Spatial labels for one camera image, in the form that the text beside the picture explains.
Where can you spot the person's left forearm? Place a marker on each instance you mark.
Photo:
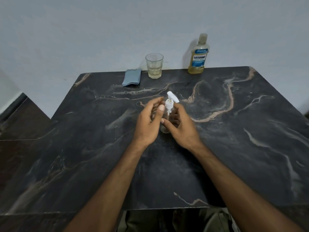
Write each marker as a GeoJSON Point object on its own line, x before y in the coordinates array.
{"type": "Point", "coordinates": [113, 188]}

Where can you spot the clear bottle with white pump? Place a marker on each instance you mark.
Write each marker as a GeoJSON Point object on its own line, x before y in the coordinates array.
{"type": "Point", "coordinates": [169, 107]}

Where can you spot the person's right forearm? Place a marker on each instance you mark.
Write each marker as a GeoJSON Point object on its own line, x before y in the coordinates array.
{"type": "Point", "coordinates": [231, 188]}

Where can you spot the clear drinking glass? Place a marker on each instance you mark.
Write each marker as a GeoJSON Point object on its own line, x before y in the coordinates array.
{"type": "Point", "coordinates": [154, 66]}

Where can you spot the folded blue cloth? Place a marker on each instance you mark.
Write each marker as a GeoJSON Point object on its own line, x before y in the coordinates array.
{"type": "Point", "coordinates": [131, 77]}

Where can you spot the yellow mouthwash bottle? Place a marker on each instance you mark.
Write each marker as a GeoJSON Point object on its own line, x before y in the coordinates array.
{"type": "Point", "coordinates": [198, 60]}

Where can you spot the person's left thumb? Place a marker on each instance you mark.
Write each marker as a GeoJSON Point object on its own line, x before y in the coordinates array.
{"type": "Point", "coordinates": [160, 113]}

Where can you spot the person's right hand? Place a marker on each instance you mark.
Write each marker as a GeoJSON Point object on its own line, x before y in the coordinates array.
{"type": "Point", "coordinates": [185, 132]}

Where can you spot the person's right thumb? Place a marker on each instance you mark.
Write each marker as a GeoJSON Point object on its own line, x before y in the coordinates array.
{"type": "Point", "coordinates": [167, 125]}

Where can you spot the person's left hand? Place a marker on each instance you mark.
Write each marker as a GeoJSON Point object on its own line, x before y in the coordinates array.
{"type": "Point", "coordinates": [144, 128]}

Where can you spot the person's olive trousers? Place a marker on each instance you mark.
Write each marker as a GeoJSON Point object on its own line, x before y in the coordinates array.
{"type": "Point", "coordinates": [178, 221]}

